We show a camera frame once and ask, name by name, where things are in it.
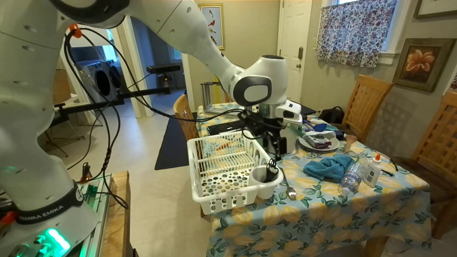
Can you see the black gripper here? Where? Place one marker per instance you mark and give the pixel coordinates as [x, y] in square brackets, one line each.
[268, 129]

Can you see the white plate with items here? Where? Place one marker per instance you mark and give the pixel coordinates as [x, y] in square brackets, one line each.
[321, 142]

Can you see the white plastic dish rack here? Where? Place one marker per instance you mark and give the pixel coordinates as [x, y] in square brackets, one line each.
[228, 170]

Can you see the blue cloth towel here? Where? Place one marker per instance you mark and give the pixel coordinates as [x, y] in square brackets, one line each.
[330, 169]

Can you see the lemon print tablecloth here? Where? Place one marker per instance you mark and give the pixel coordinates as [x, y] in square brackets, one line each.
[323, 217]

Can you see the clear plastic water bottle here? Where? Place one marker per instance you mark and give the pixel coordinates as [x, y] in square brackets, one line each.
[351, 180]

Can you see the wooden lattice chair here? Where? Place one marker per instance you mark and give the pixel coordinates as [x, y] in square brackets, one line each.
[364, 102]

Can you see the dark floor mat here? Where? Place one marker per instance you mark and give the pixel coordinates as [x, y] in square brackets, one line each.
[173, 152]

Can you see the floral window curtain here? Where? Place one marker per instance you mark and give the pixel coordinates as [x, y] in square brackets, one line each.
[353, 33]

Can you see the framed bird picture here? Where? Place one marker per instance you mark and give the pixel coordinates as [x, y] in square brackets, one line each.
[213, 15]

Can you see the framed flower picture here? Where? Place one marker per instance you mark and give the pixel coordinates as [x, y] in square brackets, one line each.
[421, 63]

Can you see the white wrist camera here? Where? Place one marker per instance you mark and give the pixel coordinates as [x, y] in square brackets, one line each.
[288, 112]

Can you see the black camera on stand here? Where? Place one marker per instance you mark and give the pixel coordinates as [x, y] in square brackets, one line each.
[161, 69]

